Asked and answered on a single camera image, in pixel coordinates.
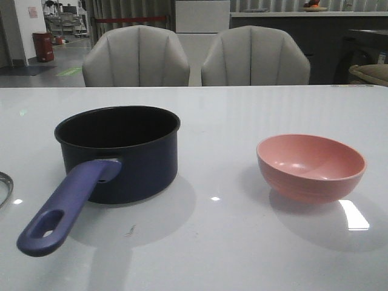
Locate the pink bowl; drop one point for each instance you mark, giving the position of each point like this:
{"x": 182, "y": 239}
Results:
{"x": 310, "y": 169}

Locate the glass lid with blue knob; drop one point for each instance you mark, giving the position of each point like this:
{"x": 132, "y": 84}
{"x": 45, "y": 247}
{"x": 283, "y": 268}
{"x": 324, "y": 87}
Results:
{"x": 6, "y": 188}

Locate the right grey upholstered chair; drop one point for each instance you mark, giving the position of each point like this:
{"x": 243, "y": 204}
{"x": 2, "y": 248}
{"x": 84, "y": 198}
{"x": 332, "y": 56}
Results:
{"x": 253, "y": 55}

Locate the grey upholstered chair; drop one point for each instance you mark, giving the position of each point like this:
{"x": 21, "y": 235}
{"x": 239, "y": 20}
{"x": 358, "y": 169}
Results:
{"x": 253, "y": 55}
{"x": 137, "y": 56}

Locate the left grey upholstered chair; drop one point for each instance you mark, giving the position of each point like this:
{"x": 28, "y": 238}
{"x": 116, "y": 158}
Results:
{"x": 137, "y": 56}

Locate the white cabinet behind chairs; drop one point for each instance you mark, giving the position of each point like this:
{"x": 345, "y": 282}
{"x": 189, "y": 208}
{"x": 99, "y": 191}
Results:
{"x": 196, "y": 23}

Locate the red barrier belt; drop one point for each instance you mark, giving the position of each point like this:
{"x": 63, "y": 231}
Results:
{"x": 163, "y": 18}

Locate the dark counter with white top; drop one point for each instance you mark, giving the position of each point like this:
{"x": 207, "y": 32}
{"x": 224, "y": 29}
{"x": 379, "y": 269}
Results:
{"x": 318, "y": 34}

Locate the dark floor mat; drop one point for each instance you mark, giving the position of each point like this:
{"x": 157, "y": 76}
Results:
{"x": 25, "y": 71}

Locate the fruit plate on counter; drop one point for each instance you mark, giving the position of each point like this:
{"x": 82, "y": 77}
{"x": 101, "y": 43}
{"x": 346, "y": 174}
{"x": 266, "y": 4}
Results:
{"x": 313, "y": 6}

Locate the red bin in background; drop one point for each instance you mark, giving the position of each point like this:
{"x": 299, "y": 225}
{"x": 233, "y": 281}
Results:
{"x": 43, "y": 46}

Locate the beige cushion at right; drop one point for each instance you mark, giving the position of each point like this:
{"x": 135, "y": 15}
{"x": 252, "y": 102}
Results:
{"x": 372, "y": 74}

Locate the dark blue saucepan with handle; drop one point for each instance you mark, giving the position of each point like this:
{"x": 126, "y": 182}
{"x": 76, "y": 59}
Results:
{"x": 112, "y": 155}

